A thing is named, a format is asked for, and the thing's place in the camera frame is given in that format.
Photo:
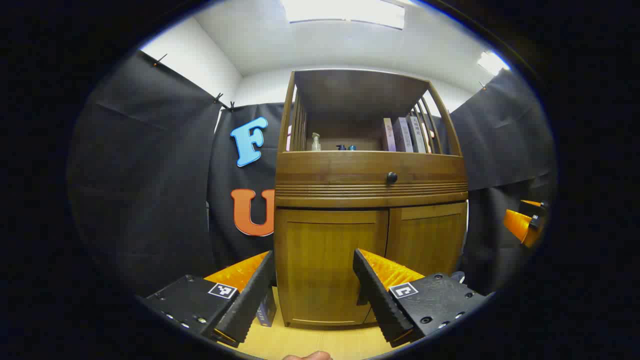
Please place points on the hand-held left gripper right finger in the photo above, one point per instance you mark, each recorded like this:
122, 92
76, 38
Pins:
375, 295

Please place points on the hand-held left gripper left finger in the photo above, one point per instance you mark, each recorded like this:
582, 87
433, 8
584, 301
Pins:
252, 295

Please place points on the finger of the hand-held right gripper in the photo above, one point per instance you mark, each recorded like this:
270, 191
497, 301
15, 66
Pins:
534, 204
520, 226

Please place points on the wooden shoe cabinet door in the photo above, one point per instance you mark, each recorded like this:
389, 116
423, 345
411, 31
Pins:
430, 240
320, 260

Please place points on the wooden double-door shoe cabinet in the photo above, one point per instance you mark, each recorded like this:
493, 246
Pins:
360, 90

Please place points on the blue book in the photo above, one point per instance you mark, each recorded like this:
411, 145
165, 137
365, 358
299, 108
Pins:
267, 312

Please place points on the wooden drawer with black knob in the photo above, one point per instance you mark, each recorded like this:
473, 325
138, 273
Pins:
330, 172

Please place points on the small ceiling light panel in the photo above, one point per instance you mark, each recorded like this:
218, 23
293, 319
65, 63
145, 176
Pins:
492, 62

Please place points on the small blue black item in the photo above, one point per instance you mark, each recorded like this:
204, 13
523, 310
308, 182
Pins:
346, 148

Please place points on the pink book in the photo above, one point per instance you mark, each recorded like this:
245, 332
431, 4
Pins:
388, 135

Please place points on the clear pump bottle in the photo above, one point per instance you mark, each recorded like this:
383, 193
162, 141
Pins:
316, 144

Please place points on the large ceiling light panel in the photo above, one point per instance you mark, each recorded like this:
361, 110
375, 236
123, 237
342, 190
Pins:
345, 11

